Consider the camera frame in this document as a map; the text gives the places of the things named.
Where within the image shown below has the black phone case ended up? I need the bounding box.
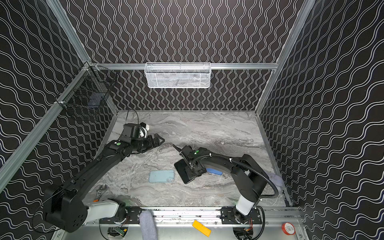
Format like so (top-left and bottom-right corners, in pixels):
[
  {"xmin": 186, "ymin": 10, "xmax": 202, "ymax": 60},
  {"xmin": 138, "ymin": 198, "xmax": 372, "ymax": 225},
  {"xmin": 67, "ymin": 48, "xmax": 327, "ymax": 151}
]
[{"xmin": 174, "ymin": 159, "xmax": 200, "ymax": 185}]

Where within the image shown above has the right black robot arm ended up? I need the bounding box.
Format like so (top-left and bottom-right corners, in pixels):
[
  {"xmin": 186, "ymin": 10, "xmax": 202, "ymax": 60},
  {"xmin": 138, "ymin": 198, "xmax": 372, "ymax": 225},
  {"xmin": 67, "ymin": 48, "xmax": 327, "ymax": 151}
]
[{"xmin": 172, "ymin": 144, "xmax": 279, "ymax": 217}]

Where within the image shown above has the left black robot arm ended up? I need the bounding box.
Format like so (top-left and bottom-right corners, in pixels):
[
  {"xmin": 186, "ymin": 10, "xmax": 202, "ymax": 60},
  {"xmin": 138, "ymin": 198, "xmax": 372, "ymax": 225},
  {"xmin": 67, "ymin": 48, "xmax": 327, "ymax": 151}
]
[{"xmin": 43, "ymin": 134, "xmax": 165, "ymax": 233}]

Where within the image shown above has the blue phone case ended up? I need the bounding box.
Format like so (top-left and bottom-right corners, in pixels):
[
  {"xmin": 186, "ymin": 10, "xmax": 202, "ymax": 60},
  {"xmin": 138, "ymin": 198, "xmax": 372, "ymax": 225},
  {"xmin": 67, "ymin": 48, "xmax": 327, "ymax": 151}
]
[{"xmin": 206, "ymin": 168, "xmax": 223, "ymax": 176}]

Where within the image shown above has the light green phone case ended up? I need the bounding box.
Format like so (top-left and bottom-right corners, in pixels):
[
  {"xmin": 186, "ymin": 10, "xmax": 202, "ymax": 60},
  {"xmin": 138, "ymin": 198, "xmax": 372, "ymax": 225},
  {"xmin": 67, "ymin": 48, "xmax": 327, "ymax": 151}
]
[{"xmin": 149, "ymin": 170, "xmax": 175, "ymax": 183}]

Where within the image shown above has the yellow block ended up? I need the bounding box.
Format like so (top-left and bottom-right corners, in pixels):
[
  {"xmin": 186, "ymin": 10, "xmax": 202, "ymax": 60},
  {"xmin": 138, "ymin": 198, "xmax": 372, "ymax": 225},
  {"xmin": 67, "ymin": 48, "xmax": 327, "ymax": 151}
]
[{"xmin": 193, "ymin": 220, "xmax": 212, "ymax": 237}]

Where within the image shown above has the grey cloth roll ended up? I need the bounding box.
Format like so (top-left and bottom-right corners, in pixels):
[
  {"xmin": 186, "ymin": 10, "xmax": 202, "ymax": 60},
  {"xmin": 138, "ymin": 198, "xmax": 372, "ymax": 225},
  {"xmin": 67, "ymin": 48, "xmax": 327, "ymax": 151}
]
[{"xmin": 139, "ymin": 211, "xmax": 158, "ymax": 240}]

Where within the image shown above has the purple grey cloth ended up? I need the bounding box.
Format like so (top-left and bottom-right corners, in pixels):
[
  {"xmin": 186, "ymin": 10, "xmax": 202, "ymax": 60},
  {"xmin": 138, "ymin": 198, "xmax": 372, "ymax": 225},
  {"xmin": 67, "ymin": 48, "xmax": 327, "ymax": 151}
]
[{"xmin": 269, "ymin": 173, "xmax": 285, "ymax": 192}]

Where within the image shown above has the red tape roll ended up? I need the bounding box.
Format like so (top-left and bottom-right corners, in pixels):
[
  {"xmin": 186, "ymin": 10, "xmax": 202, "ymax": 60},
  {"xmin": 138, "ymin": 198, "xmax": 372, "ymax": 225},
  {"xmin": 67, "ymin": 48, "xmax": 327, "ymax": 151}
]
[{"xmin": 282, "ymin": 223, "xmax": 296, "ymax": 236}]

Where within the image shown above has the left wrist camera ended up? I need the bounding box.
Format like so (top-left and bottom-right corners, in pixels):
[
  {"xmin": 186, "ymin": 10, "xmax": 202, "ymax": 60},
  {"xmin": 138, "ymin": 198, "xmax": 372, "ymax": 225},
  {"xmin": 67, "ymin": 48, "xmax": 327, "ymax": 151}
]
[{"xmin": 139, "ymin": 122, "xmax": 150, "ymax": 138}]

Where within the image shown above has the orange handled wrench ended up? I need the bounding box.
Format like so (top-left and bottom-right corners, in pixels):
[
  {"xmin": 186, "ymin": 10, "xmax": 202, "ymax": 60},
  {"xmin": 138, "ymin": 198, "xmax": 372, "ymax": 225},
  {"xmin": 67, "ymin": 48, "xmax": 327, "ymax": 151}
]
[{"xmin": 93, "ymin": 185, "xmax": 108, "ymax": 202}]

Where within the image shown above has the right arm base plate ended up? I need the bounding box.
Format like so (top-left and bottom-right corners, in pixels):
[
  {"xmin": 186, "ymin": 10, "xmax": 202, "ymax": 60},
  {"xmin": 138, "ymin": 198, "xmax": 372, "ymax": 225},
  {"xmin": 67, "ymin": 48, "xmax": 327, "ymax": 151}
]
[{"xmin": 220, "ymin": 207, "xmax": 263, "ymax": 225}]

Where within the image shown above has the white wire basket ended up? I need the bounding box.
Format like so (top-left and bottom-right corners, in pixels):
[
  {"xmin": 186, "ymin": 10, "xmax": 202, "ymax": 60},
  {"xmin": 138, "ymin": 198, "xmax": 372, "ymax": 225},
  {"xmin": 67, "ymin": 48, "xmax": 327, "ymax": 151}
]
[{"xmin": 144, "ymin": 62, "xmax": 212, "ymax": 89}]

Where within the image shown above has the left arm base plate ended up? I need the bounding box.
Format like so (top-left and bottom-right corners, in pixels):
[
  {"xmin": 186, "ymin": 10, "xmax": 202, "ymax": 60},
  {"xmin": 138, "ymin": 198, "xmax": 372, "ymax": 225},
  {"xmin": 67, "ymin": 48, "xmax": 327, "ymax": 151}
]
[{"xmin": 99, "ymin": 207, "xmax": 143, "ymax": 225}]

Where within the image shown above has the black wire basket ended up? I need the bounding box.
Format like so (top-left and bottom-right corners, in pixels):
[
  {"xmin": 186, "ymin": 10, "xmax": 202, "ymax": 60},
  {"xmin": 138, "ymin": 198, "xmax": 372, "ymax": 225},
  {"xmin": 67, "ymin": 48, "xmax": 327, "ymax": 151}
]
[{"xmin": 58, "ymin": 62, "xmax": 118, "ymax": 122}]

